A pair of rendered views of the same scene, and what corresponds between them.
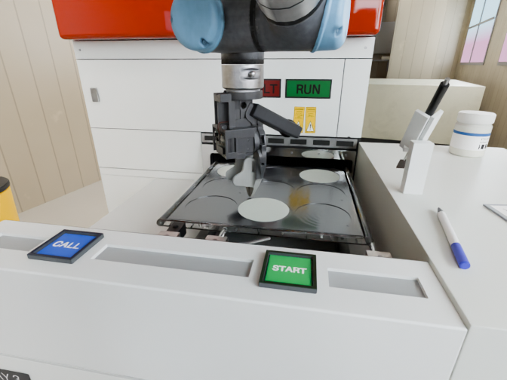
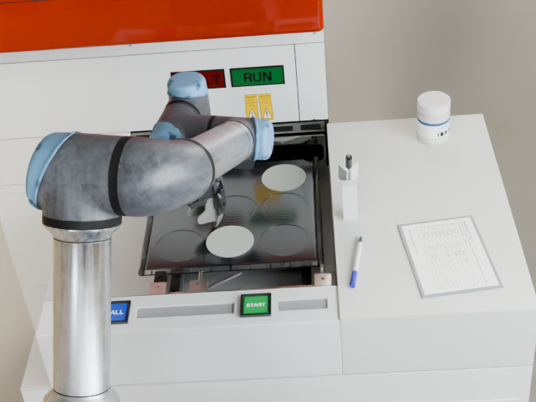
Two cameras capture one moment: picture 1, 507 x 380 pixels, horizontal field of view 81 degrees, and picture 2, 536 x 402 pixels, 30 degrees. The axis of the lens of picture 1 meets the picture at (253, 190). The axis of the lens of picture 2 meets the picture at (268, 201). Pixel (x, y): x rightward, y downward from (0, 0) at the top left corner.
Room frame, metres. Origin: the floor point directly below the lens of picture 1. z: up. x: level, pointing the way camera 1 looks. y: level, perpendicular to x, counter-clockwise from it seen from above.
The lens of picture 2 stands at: (-1.07, 0.06, 2.22)
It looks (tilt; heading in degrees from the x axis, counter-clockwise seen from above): 38 degrees down; 354
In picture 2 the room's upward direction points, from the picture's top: 6 degrees counter-clockwise
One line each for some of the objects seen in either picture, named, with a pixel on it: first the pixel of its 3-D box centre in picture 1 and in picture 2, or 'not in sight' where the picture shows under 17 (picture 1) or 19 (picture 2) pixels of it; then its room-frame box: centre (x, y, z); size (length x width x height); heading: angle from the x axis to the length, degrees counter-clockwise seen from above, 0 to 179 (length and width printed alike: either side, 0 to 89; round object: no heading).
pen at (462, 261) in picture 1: (450, 232); (356, 261); (0.32, -0.24, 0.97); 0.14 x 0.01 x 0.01; 160
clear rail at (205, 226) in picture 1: (259, 231); (230, 267); (0.44, -0.01, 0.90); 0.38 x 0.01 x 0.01; 80
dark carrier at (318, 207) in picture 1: (271, 190); (234, 210); (0.62, -0.04, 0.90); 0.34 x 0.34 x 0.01; 80
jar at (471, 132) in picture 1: (471, 133); (433, 117); (0.68, -0.50, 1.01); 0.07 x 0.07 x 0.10
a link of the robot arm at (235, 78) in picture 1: (243, 78); not in sight; (0.56, 0.02, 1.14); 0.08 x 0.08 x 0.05
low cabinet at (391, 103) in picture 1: (382, 107); not in sight; (5.42, -2.30, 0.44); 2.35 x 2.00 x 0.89; 68
